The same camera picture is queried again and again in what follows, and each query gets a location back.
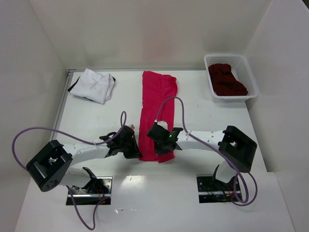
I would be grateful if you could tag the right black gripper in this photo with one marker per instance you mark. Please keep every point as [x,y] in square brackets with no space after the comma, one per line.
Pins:
[159,144]

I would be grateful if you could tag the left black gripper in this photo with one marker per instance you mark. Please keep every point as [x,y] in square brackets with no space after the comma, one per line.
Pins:
[133,150]

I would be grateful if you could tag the bright red t shirt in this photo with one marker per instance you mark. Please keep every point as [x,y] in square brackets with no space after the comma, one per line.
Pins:
[155,89]

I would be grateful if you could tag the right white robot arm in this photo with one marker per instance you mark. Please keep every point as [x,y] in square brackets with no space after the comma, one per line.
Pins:
[236,148]

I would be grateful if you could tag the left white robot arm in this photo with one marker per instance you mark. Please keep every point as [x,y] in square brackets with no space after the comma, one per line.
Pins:
[55,163]

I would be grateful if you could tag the white folded t shirt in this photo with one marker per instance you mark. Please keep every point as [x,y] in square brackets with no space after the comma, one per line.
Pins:
[93,86]

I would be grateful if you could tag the dark red t shirt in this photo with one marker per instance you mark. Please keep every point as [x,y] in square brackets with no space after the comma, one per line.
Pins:
[223,81]

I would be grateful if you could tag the white plastic basket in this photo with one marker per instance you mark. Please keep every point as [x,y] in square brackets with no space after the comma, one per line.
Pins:
[240,70]

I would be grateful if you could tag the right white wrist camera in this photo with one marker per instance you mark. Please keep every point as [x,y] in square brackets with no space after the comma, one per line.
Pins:
[162,125]

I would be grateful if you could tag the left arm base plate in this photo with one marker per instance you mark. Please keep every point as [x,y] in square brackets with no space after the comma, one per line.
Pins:
[96,191]

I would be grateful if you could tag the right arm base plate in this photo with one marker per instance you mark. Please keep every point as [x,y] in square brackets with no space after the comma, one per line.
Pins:
[211,190]

